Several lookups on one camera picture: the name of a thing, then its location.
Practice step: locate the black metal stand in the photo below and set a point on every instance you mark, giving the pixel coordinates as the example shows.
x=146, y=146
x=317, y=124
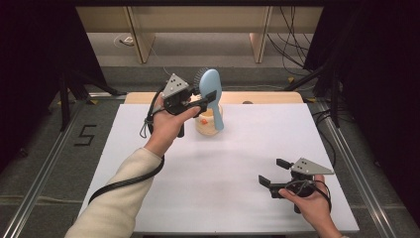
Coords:
x=65, y=105
x=335, y=105

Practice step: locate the black tape numeral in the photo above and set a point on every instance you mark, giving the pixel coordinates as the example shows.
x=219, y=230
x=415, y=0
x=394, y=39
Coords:
x=86, y=135

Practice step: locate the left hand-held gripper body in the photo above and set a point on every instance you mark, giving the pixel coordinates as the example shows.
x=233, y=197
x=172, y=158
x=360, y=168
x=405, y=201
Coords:
x=175, y=95

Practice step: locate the person's left hand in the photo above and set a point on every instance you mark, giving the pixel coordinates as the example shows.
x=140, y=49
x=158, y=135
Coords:
x=165, y=129

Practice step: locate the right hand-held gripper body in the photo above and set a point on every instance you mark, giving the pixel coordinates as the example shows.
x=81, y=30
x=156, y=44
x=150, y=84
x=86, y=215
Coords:
x=308, y=168

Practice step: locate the cream ribbed holder cup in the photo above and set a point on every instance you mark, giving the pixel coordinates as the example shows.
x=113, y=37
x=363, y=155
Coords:
x=206, y=129

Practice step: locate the light blue hairbrush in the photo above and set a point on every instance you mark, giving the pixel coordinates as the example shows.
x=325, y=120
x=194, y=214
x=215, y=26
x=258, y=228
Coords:
x=209, y=82

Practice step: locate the aluminium floor rail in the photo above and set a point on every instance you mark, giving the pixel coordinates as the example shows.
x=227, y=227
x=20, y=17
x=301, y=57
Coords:
x=39, y=185
x=360, y=178

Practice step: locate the person's right hand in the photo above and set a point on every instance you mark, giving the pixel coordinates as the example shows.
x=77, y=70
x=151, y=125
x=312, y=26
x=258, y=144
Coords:
x=313, y=208

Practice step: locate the round white floor outlet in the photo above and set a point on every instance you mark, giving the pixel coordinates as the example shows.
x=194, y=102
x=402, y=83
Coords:
x=125, y=40

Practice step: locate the black curtain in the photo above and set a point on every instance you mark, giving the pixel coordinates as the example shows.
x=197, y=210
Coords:
x=29, y=66
x=379, y=82

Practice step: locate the light wooden desk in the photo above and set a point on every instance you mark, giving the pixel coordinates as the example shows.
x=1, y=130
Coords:
x=198, y=18

